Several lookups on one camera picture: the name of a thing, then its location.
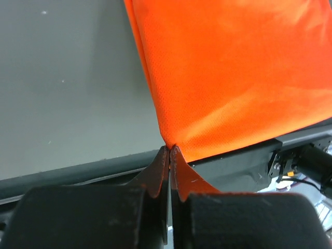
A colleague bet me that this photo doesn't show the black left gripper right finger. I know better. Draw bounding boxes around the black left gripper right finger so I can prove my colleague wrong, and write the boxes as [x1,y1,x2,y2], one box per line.
[170,146,331,248]

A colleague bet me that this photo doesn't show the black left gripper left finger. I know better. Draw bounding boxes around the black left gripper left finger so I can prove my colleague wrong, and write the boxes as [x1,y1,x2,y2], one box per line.
[1,147,169,248]

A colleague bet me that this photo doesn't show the orange t shirt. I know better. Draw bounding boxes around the orange t shirt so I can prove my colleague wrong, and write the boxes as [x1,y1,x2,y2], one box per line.
[124,1,331,162]

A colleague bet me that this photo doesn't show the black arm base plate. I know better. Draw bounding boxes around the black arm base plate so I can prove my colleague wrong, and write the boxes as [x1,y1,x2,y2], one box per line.
[1,125,331,204]

